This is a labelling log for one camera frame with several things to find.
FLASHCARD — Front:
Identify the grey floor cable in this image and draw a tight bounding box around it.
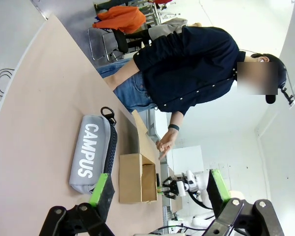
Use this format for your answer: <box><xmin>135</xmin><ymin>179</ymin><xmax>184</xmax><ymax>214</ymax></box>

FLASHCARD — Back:
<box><xmin>0</xmin><ymin>68</ymin><xmax>15</xmax><ymax>97</ymax></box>

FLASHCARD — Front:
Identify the black head-mounted camera rig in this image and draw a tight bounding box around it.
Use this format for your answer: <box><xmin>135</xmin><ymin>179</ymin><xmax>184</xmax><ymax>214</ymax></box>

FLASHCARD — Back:
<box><xmin>279</xmin><ymin>66</ymin><xmax>295</xmax><ymax>109</ymax></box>

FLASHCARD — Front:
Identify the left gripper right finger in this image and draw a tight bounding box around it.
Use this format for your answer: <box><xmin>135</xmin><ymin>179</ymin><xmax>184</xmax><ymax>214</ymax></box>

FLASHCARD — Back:
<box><xmin>205</xmin><ymin>169</ymin><xmax>285</xmax><ymax>236</ymax></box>

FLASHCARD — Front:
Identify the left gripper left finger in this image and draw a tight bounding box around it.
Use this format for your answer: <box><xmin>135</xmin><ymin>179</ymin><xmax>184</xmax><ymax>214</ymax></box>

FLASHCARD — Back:
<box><xmin>39</xmin><ymin>173</ymin><xmax>116</xmax><ymax>236</ymax></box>

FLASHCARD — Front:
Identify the beige bag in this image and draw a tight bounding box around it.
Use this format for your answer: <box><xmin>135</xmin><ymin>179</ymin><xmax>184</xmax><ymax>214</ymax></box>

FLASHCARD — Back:
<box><xmin>148</xmin><ymin>17</ymin><xmax>188</xmax><ymax>41</ymax></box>

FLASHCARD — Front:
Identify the person's left forearm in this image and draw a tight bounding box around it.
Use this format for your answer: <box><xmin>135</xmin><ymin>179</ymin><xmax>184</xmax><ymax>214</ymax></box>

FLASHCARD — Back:
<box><xmin>169</xmin><ymin>110</ymin><xmax>185</xmax><ymax>127</ymax></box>

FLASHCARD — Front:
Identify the orange jacket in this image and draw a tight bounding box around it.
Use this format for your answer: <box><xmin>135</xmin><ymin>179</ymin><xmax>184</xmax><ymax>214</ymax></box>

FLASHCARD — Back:
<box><xmin>92</xmin><ymin>6</ymin><xmax>147</xmax><ymax>34</ymax></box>

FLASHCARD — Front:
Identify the grey metal-frame chair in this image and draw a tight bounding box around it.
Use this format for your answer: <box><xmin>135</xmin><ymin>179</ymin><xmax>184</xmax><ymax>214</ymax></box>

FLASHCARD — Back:
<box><xmin>87</xmin><ymin>27</ymin><xmax>125</xmax><ymax>62</ymax></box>

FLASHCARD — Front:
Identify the person's left hand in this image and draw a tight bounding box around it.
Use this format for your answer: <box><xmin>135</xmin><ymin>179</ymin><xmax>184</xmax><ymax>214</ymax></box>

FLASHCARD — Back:
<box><xmin>156</xmin><ymin>128</ymin><xmax>179</xmax><ymax>161</ymax></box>

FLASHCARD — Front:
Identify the metal rack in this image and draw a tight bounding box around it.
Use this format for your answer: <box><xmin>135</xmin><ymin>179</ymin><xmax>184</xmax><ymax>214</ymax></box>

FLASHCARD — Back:
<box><xmin>137</xmin><ymin>1</ymin><xmax>163</xmax><ymax>28</ymax></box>

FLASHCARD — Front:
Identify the white cabinet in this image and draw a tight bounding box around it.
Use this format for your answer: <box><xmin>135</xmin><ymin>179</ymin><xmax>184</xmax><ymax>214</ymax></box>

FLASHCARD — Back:
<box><xmin>166</xmin><ymin>145</ymin><xmax>203</xmax><ymax>174</ymax></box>

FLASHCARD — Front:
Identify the aluminium profile frame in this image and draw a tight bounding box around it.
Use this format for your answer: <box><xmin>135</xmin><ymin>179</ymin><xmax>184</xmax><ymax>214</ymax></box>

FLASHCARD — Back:
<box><xmin>161</xmin><ymin>205</ymin><xmax>174</xmax><ymax>222</ymax></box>

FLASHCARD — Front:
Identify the grey CAMPUS pencil case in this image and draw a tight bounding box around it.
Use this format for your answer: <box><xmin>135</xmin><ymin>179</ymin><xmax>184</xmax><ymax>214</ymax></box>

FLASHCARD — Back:
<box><xmin>68</xmin><ymin>107</ymin><xmax>118</xmax><ymax>195</ymax></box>

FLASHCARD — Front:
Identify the person in dark shirt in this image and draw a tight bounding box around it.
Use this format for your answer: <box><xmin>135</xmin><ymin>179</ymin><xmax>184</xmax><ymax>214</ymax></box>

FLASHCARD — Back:
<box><xmin>97</xmin><ymin>24</ymin><xmax>289</xmax><ymax>118</ymax></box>

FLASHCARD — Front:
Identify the black office chair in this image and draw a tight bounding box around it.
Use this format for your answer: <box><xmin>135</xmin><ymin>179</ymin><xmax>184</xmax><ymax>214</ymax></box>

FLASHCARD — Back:
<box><xmin>111</xmin><ymin>29</ymin><xmax>153</xmax><ymax>54</ymax></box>

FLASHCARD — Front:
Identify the brown cardboard box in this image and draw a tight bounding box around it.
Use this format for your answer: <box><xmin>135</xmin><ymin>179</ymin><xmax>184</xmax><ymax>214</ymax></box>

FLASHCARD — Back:
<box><xmin>118</xmin><ymin>110</ymin><xmax>162</xmax><ymax>204</ymax></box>

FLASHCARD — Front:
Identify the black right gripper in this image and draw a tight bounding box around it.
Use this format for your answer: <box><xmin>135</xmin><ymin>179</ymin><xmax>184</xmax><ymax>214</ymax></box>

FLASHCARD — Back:
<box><xmin>157</xmin><ymin>178</ymin><xmax>185</xmax><ymax>199</ymax></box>

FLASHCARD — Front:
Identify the person's right forearm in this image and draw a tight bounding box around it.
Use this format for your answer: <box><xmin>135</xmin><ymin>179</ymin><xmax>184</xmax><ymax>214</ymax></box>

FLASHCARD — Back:
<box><xmin>105</xmin><ymin>61</ymin><xmax>142</xmax><ymax>89</ymax></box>

